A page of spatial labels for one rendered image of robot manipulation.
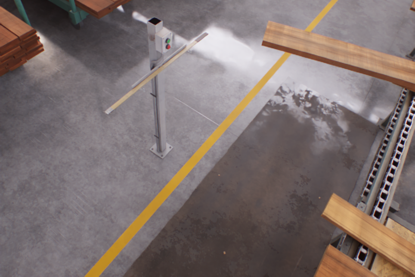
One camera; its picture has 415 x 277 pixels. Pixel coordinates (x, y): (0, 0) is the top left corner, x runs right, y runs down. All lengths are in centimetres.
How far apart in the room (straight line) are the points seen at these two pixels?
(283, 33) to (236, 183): 126
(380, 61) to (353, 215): 130
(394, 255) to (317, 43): 153
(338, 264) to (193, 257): 110
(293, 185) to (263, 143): 46
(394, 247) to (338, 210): 32
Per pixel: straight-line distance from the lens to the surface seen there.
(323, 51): 245
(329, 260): 162
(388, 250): 179
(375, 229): 179
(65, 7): 371
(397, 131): 234
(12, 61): 298
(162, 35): 172
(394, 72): 260
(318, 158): 295
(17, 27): 303
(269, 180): 267
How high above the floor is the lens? 230
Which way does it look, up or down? 54 degrees down
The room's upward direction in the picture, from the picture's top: 10 degrees clockwise
